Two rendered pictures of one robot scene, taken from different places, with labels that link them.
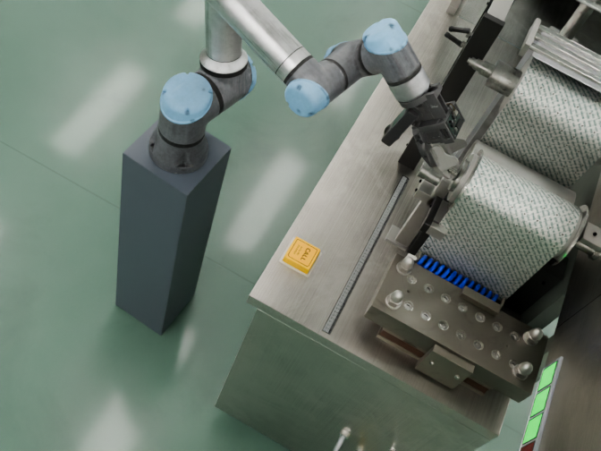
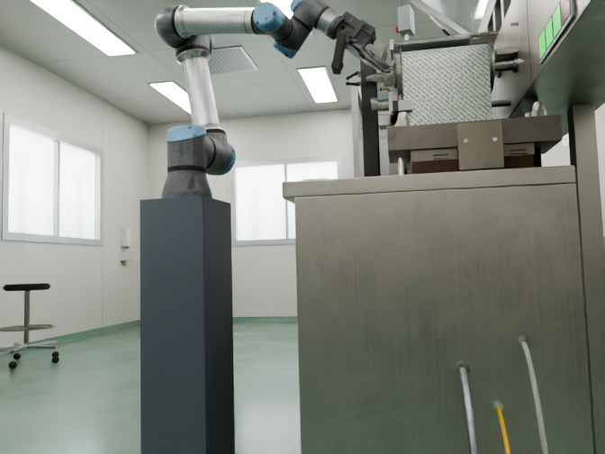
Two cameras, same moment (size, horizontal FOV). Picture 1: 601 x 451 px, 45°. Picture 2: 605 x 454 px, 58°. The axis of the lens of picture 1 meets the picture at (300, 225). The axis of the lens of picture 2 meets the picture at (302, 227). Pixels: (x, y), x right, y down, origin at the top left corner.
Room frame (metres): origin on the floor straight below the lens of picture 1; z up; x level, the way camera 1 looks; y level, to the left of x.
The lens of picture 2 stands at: (-0.50, -0.12, 0.69)
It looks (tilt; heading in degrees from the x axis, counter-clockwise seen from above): 4 degrees up; 5
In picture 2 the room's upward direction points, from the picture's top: 2 degrees counter-clockwise
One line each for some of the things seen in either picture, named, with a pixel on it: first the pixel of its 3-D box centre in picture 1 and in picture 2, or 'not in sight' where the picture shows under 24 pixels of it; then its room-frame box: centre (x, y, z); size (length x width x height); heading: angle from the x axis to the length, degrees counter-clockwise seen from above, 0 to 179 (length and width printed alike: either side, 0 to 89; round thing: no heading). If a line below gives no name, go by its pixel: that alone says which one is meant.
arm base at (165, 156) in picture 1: (180, 138); (186, 185); (1.09, 0.37, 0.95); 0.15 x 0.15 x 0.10
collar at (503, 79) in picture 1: (503, 78); (392, 76); (1.33, -0.28, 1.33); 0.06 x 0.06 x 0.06; 84
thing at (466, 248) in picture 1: (478, 257); (446, 111); (1.00, -0.40, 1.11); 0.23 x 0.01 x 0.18; 84
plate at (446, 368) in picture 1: (444, 368); (480, 146); (0.79, -0.43, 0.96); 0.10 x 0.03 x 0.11; 84
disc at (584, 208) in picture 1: (567, 234); (490, 67); (1.05, -0.53, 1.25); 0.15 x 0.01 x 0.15; 174
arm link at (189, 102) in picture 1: (187, 106); (187, 147); (1.09, 0.36, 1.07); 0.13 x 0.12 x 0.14; 161
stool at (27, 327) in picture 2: not in sight; (29, 322); (3.66, 2.45, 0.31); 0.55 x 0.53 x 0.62; 174
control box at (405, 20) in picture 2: not in sight; (404, 22); (1.62, -0.36, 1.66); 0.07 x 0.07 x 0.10; 69
